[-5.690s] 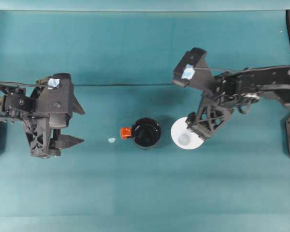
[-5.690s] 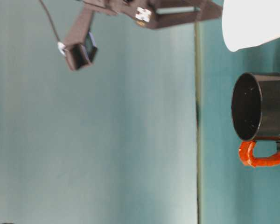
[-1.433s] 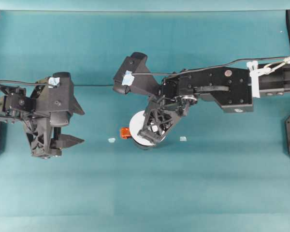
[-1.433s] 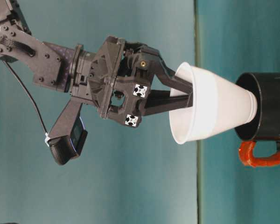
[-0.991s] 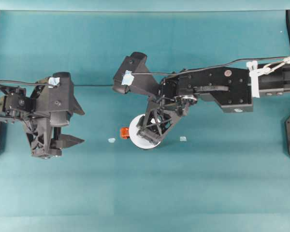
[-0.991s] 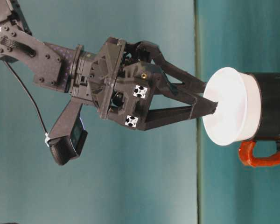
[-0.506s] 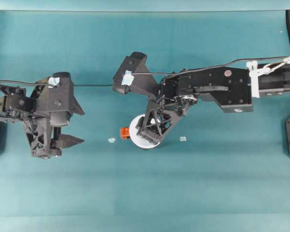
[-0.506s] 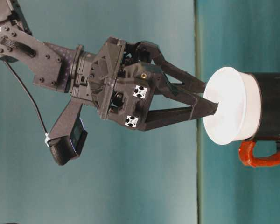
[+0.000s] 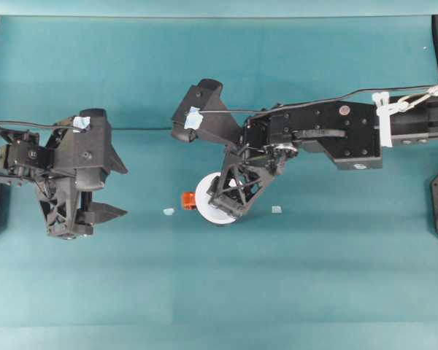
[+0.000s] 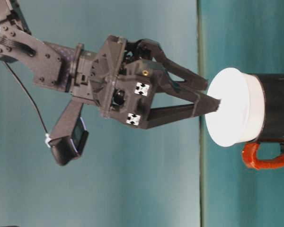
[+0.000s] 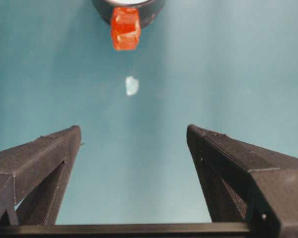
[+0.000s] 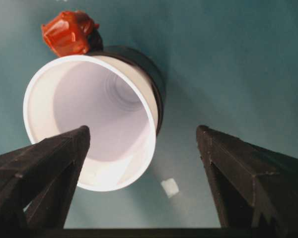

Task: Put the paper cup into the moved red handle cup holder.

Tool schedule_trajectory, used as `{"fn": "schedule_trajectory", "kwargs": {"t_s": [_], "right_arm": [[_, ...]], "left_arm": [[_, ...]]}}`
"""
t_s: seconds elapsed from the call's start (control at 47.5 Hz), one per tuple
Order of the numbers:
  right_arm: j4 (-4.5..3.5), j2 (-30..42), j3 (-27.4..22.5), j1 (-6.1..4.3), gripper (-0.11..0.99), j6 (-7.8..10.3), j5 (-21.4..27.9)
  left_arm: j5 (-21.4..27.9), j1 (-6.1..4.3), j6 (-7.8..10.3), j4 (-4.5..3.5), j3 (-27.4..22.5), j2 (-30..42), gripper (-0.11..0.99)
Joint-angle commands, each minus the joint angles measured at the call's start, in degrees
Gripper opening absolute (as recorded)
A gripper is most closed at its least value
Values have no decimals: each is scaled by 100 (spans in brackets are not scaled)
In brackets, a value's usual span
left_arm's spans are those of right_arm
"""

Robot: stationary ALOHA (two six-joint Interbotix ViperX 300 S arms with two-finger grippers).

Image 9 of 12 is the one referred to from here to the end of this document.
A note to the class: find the small white scrap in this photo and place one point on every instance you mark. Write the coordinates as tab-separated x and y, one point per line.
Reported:
168	211
276	209

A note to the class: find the blue-green table cloth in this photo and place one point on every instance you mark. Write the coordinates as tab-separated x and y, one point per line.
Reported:
219	284

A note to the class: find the white paper cup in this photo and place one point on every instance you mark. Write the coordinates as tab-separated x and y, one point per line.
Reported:
204	189

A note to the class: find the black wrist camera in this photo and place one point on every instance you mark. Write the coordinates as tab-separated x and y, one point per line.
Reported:
93	113
200	105

